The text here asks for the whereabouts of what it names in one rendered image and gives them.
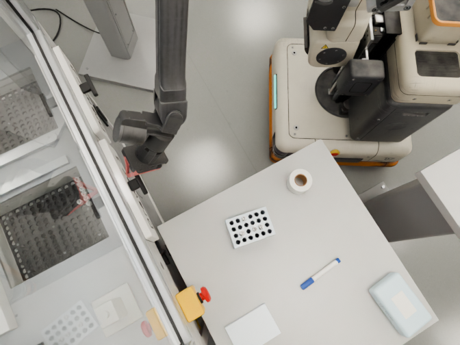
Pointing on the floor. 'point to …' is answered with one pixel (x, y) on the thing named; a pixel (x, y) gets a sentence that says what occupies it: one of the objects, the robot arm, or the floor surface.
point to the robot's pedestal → (419, 203)
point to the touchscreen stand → (120, 46)
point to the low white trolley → (291, 257)
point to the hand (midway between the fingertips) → (133, 172)
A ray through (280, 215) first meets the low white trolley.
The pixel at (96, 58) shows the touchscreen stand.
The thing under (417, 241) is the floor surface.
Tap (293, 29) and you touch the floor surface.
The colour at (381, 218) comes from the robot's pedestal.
